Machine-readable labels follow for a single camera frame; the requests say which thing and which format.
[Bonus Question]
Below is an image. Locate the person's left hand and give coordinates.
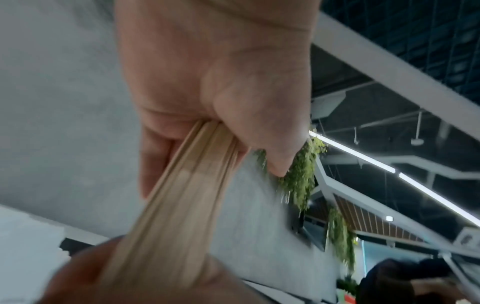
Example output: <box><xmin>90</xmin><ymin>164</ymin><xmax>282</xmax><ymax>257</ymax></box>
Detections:
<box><xmin>113</xmin><ymin>0</ymin><xmax>324</xmax><ymax>200</ymax></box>

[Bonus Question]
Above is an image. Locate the person's right hand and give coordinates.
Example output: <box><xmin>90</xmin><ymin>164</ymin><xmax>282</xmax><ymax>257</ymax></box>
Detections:
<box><xmin>36</xmin><ymin>234</ymin><xmax>271</xmax><ymax>304</ymax></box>

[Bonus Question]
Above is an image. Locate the brown plastic tray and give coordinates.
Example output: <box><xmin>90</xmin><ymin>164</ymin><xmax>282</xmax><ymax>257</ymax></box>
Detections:
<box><xmin>59</xmin><ymin>236</ymin><xmax>112</xmax><ymax>256</ymax></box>

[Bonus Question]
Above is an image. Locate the bundle of wooden stir sticks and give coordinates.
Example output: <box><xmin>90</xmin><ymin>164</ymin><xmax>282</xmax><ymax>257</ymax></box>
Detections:
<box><xmin>99</xmin><ymin>120</ymin><xmax>252</xmax><ymax>290</ymax></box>

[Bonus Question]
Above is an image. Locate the row of white sugar packets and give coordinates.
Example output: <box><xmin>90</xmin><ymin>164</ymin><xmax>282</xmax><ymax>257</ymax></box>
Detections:
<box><xmin>0</xmin><ymin>204</ymin><xmax>72</xmax><ymax>304</ymax></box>

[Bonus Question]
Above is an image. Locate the white ceiling light strip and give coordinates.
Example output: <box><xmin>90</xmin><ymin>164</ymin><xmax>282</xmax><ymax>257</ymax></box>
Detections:
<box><xmin>309</xmin><ymin>130</ymin><xmax>480</xmax><ymax>229</ymax></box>

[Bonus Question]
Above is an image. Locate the large glass window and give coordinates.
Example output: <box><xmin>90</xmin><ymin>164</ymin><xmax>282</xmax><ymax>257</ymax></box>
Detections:
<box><xmin>318</xmin><ymin>0</ymin><xmax>480</xmax><ymax>108</ymax></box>

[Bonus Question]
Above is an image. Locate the green plant wall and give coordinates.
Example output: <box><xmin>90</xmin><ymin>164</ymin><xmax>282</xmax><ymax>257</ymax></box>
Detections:
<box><xmin>254</xmin><ymin>135</ymin><xmax>359</xmax><ymax>272</ymax></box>

